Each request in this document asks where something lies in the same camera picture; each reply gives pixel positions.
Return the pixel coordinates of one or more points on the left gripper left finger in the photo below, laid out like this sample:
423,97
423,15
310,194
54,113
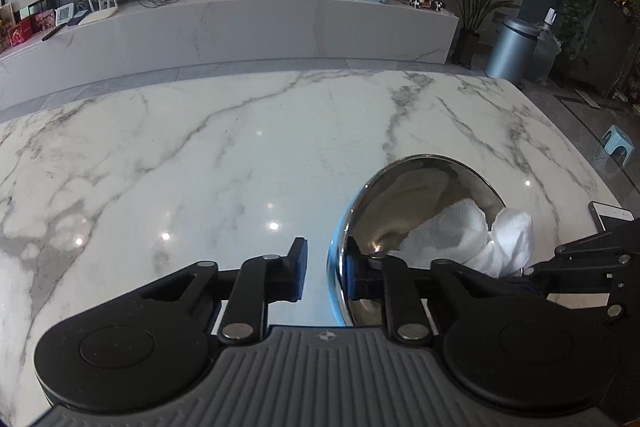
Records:
250,290

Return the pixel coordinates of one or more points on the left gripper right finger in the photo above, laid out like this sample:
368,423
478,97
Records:
388,281

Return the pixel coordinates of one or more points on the blue steel bowl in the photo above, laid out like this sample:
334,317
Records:
395,201

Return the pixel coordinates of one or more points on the white paper towel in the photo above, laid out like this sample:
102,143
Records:
461,233

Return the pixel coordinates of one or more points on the white smartphone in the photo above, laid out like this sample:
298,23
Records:
608,217

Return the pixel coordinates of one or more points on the light blue stool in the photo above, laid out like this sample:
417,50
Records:
617,145

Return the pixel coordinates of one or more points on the dark metal cabinet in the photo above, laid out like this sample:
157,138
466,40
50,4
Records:
604,47

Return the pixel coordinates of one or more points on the water jug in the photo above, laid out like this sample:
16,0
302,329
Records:
547,48

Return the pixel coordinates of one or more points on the grey trash can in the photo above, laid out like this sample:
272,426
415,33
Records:
513,49

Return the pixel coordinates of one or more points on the potted orchid plant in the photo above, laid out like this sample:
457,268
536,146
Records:
472,16

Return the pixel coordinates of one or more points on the white wifi router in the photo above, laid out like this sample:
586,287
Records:
99,10

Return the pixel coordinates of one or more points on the white digital clock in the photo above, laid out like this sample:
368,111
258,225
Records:
63,14

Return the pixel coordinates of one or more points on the red gift box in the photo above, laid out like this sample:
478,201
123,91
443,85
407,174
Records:
20,32

